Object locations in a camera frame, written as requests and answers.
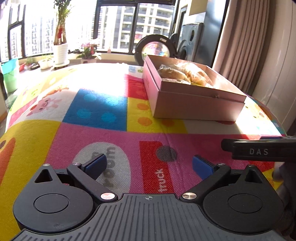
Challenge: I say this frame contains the pink cardboard box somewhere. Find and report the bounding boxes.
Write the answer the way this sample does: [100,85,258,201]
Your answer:
[142,55,246,121]

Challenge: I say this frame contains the bread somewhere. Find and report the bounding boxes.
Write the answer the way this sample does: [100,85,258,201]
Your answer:
[174,62,213,87]

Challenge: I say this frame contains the white air conditioner cabinet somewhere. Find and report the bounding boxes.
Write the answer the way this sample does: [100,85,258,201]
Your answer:
[252,1,295,131]

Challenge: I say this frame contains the colourful cartoon play mat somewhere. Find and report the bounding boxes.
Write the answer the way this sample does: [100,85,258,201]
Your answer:
[1,63,285,240]

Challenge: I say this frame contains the beige curtain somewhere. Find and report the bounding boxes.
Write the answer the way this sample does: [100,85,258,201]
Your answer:
[213,1,276,95]

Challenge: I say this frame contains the pink flowers in pot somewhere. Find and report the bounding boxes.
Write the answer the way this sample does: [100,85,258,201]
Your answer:
[76,43,102,64]

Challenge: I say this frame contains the white low planter bowl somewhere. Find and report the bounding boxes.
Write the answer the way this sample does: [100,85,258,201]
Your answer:
[38,58,54,70]

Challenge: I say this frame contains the tall plant white pot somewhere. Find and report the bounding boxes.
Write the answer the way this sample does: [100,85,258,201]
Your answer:
[53,0,71,66]

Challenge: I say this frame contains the dark grey washing machine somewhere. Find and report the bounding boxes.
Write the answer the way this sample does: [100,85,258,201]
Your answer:
[170,23,204,62]

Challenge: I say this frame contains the green plastic bucket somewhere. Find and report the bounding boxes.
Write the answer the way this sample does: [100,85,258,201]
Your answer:
[1,59,20,93]

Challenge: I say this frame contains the washing machine round door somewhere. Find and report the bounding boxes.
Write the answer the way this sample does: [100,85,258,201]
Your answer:
[134,34,177,66]

